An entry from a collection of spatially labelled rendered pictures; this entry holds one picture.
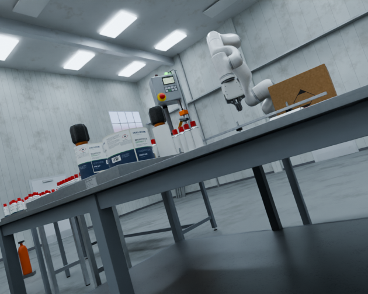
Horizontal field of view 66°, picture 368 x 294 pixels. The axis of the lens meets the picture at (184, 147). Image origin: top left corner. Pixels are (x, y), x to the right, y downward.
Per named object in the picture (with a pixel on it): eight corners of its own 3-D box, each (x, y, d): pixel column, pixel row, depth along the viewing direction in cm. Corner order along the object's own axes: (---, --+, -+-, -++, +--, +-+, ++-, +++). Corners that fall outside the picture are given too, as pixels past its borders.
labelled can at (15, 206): (4, 221, 328) (1, 205, 330) (53, 209, 372) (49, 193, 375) (20, 216, 300) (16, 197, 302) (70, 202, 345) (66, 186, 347)
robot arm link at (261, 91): (263, 108, 220) (245, 88, 208) (284, 94, 212) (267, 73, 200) (266, 118, 211) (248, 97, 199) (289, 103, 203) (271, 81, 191)
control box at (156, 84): (155, 108, 196) (148, 83, 198) (179, 103, 201) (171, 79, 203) (158, 103, 187) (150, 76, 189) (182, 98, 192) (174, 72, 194)
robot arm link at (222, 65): (236, 74, 159) (221, 81, 162) (227, 53, 160) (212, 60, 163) (233, 70, 151) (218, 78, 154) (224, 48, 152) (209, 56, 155)
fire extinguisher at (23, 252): (31, 273, 462) (23, 240, 468) (40, 272, 451) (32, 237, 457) (17, 280, 440) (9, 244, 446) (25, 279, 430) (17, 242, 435)
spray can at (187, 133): (189, 157, 173) (180, 125, 175) (193, 156, 177) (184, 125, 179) (196, 155, 170) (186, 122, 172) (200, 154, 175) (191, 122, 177)
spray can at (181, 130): (184, 159, 178) (174, 128, 180) (190, 157, 181) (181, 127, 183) (188, 157, 174) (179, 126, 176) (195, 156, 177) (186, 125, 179)
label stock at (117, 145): (108, 175, 128) (100, 144, 130) (150, 164, 136) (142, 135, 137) (113, 169, 110) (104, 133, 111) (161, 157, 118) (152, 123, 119)
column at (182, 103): (196, 165, 190) (167, 72, 197) (200, 164, 193) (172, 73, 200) (201, 163, 187) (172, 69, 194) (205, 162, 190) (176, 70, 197)
